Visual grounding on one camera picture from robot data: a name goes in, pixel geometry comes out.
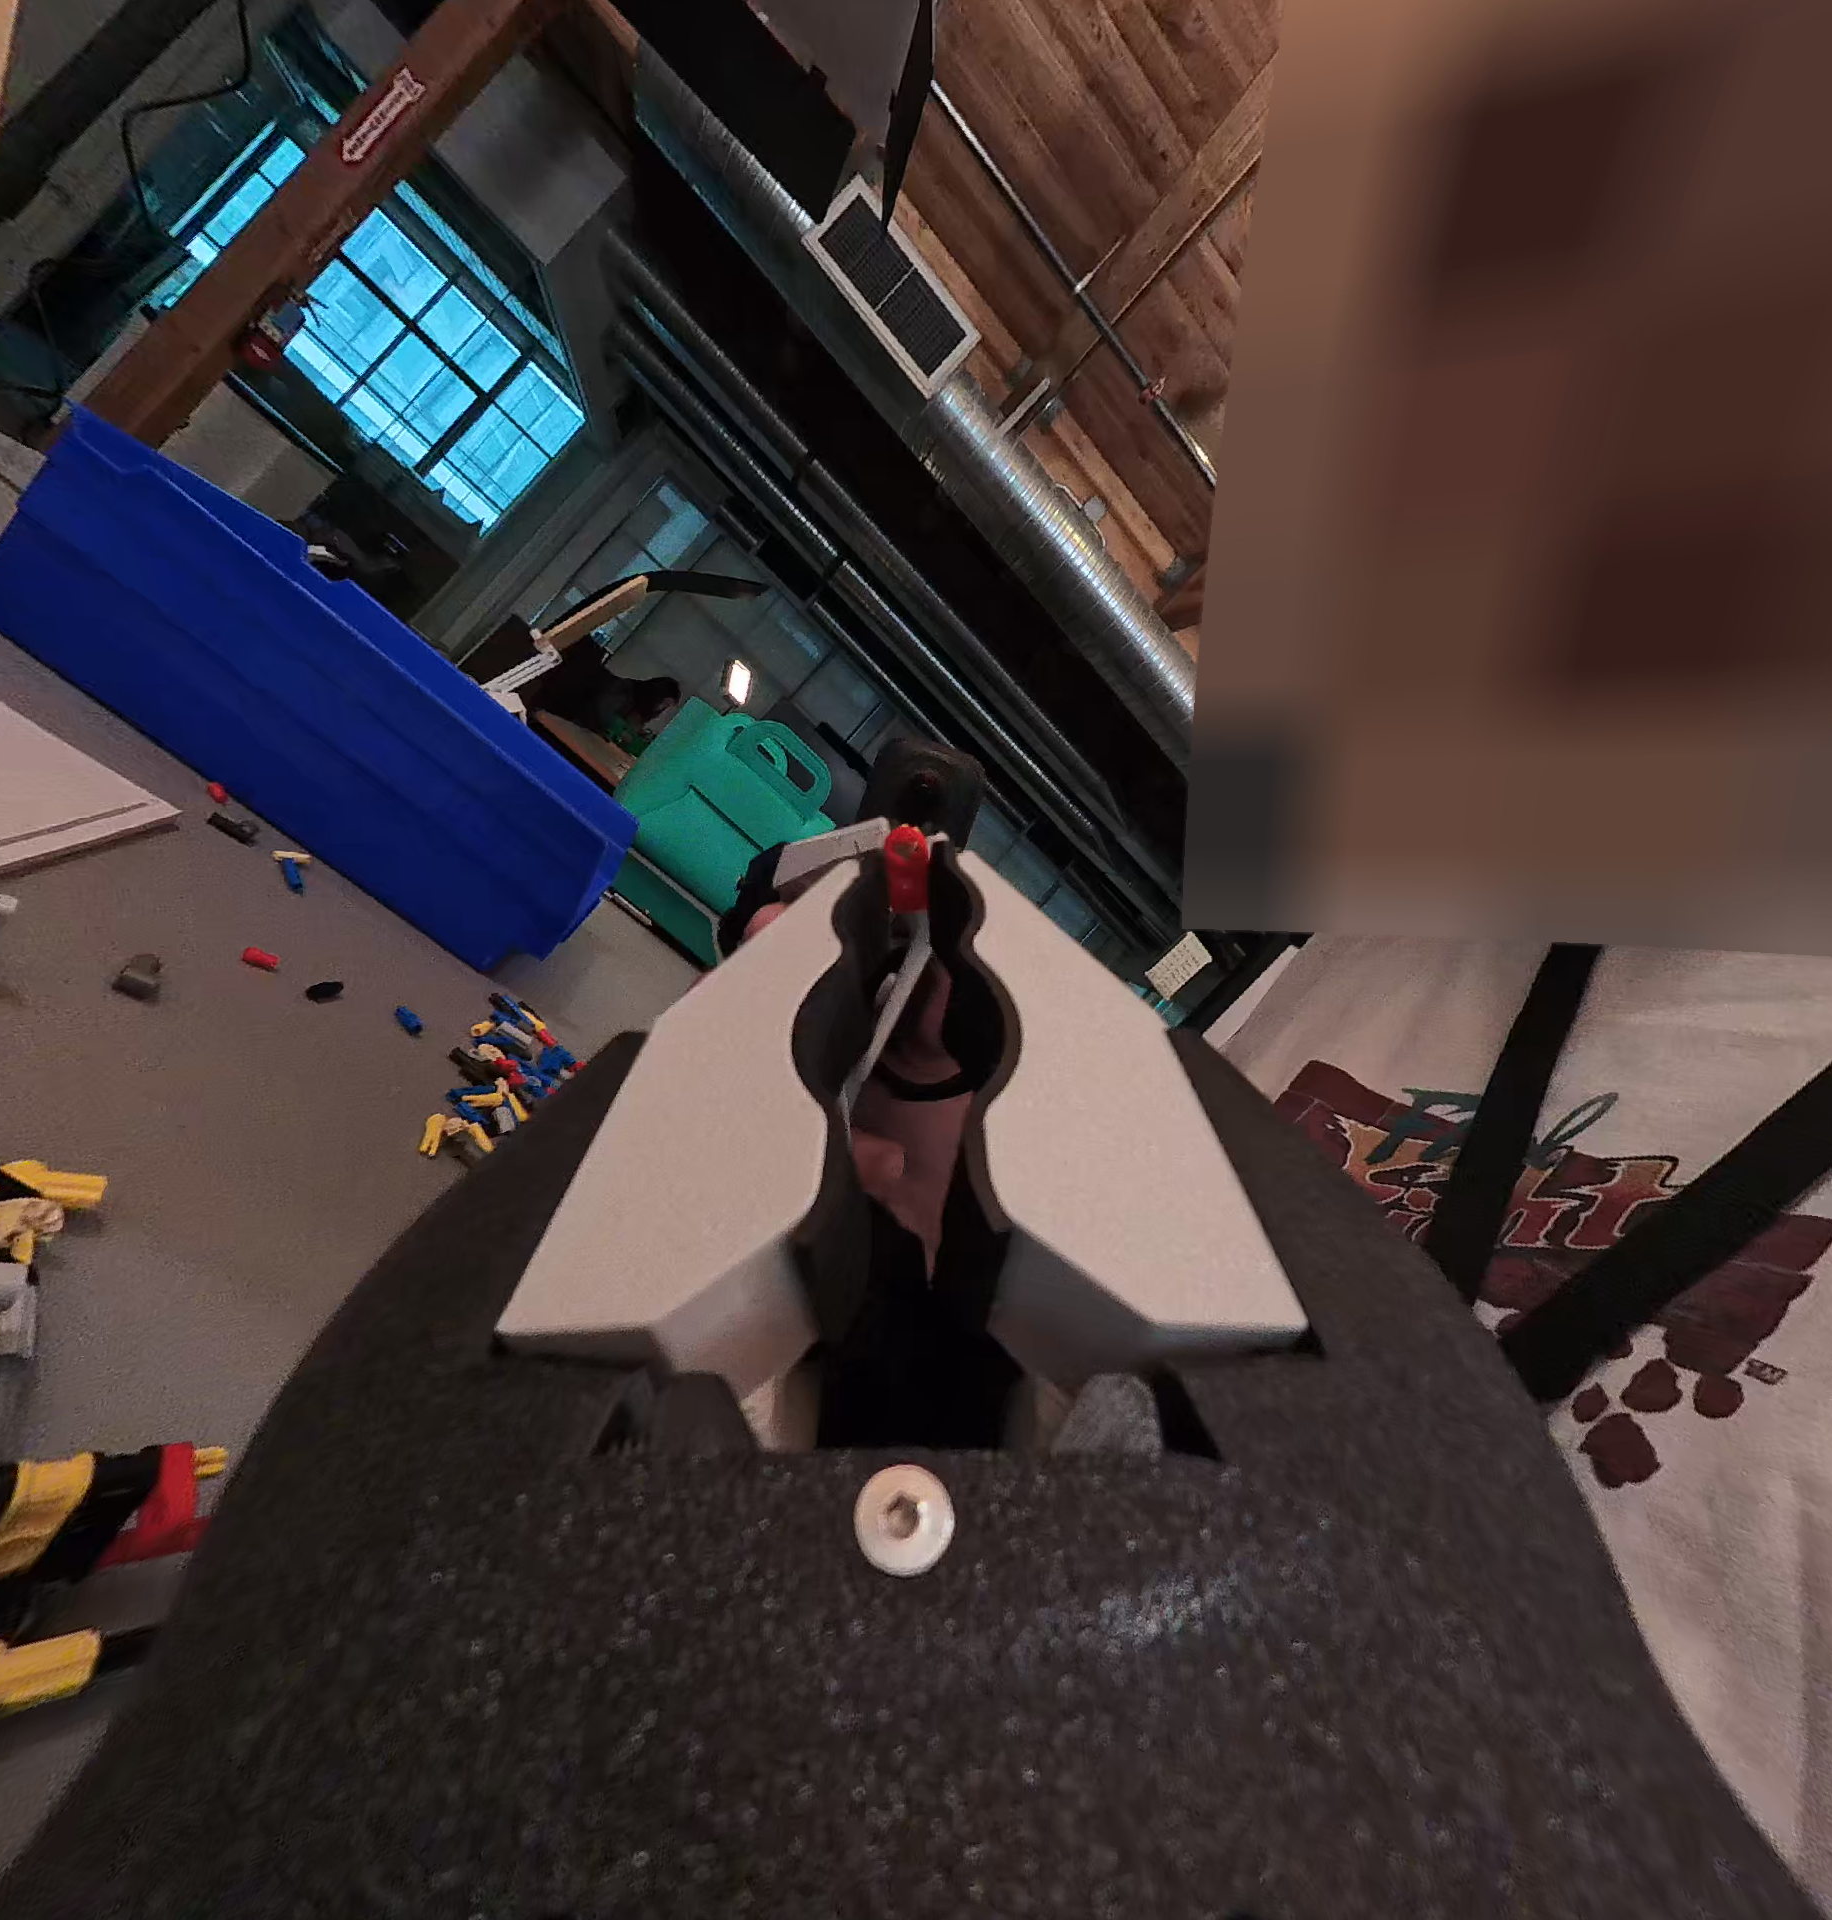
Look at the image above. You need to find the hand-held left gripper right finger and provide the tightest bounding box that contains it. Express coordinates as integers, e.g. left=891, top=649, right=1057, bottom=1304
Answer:
left=929, top=840, right=1310, bottom=1382

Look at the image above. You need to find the grey lego beam assembly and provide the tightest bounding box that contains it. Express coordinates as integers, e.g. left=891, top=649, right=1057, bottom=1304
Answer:
left=0, top=1150, right=233, bottom=1727

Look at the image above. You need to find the wooden post red sign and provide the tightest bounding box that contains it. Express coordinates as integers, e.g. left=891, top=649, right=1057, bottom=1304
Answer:
left=40, top=0, right=567, bottom=452

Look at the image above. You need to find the person's right hand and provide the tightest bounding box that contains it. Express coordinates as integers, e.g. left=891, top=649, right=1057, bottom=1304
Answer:
left=849, top=960, right=998, bottom=1266

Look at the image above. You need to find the blue storage bin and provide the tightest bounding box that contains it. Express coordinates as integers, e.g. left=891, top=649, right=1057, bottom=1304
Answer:
left=0, top=402, right=637, bottom=975

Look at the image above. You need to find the black strap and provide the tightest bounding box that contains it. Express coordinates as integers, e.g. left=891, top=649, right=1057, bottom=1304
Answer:
left=1434, top=944, right=1832, bottom=1404

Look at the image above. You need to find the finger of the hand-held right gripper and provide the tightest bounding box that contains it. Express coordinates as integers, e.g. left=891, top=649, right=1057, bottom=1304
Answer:
left=773, top=817, right=896, bottom=902
left=840, top=928, right=937, bottom=1146

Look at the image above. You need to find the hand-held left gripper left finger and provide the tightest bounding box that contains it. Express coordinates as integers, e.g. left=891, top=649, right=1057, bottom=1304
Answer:
left=493, top=860, right=885, bottom=1382

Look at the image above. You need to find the silver ventilation duct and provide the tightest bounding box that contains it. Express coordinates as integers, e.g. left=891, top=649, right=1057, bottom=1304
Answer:
left=906, top=367, right=1201, bottom=767

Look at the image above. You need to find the teal plastic container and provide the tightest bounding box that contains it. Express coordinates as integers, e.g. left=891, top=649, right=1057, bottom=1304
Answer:
left=607, top=703, right=878, bottom=969

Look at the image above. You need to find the pile of small lego pins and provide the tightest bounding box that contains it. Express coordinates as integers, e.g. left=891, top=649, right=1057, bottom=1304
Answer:
left=392, top=986, right=589, bottom=1171

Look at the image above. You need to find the lego instruction booklet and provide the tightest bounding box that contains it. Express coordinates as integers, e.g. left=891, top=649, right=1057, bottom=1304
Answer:
left=0, top=672, right=188, bottom=891

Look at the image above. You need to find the white vent panel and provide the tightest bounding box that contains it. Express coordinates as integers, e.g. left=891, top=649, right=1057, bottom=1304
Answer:
left=800, top=178, right=982, bottom=399

